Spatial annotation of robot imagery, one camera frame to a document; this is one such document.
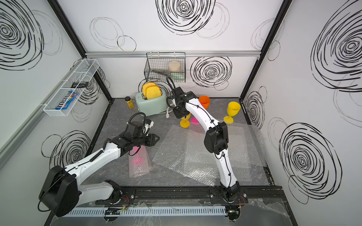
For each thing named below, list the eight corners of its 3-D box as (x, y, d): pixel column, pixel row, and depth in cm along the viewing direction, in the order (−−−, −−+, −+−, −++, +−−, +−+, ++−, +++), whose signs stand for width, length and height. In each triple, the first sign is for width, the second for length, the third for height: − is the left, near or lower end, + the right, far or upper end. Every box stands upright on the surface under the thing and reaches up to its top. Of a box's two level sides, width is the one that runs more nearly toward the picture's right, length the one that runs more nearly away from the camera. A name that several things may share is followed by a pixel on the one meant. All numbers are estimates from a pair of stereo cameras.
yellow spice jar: (129, 109, 115) (126, 101, 107) (127, 105, 117) (123, 97, 110) (134, 107, 116) (131, 99, 109) (132, 103, 119) (129, 95, 112)
